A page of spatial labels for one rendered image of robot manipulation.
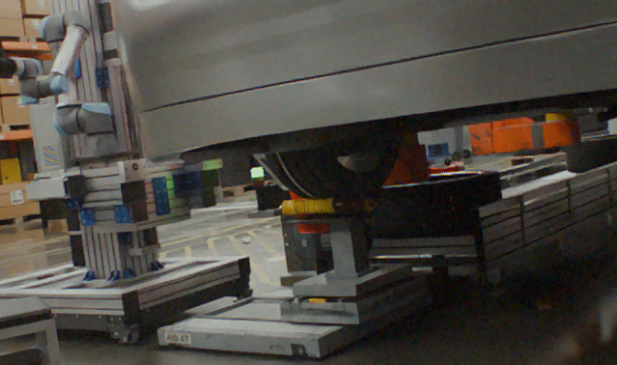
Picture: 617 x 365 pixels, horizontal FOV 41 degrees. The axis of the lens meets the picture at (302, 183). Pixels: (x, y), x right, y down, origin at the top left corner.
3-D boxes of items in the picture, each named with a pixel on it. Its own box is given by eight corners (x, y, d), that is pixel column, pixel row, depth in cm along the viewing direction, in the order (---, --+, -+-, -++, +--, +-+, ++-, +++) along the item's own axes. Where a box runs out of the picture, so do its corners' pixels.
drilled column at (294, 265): (305, 294, 413) (294, 211, 410) (290, 294, 419) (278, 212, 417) (317, 290, 420) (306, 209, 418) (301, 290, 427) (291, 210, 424)
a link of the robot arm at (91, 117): (102, 130, 359) (98, 99, 359) (77, 134, 364) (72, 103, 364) (118, 129, 371) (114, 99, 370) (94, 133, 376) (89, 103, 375)
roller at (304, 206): (338, 212, 306) (336, 197, 306) (277, 216, 324) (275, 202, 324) (347, 210, 310) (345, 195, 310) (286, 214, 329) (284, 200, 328)
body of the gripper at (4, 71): (-4, 78, 325) (17, 78, 336) (-4, 56, 324) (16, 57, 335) (-18, 78, 328) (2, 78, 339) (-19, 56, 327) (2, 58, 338)
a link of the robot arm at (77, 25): (103, 20, 370) (70, 100, 342) (83, 24, 375) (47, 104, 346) (90, 1, 362) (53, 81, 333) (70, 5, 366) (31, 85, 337)
